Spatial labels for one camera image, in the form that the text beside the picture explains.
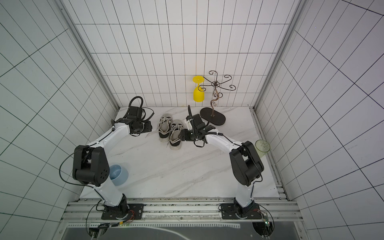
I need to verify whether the aluminium rail frame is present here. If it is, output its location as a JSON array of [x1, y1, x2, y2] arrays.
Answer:
[[58, 188, 304, 233]]

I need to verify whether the black metal glass rack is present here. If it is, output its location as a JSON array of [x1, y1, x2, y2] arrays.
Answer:
[[200, 70, 237, 126]]

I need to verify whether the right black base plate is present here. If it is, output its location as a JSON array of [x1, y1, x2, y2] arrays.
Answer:
[[219, 203, 263, 220]]

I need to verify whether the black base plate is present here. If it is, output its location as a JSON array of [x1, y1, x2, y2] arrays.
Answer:
[[101, 204, 145, 221], [219, 203, 263, 220]]

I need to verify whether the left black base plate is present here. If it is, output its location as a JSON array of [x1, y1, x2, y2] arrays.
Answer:
[[101, 204, 145, 221]]

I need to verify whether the black white sneaker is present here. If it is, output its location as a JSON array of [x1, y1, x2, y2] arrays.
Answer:
[[169, 120, 184, 151], [158, 114, 173, 142]]

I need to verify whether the light blue ceramic mug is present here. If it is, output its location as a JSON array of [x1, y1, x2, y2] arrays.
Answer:
[[110, 164, 129, 187]]

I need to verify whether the green transparent plastic cup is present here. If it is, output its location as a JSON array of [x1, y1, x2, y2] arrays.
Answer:
[[255, 139, 271, 158]]

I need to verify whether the yellow plastic wine glass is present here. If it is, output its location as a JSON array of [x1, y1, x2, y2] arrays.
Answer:
[[193, 76, 205, 103]]

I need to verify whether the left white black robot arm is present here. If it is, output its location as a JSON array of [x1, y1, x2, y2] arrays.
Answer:
[[73, 107, 154, 207]]

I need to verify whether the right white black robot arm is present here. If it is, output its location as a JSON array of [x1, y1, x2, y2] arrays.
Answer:
[[179, 114, 265, 214]]

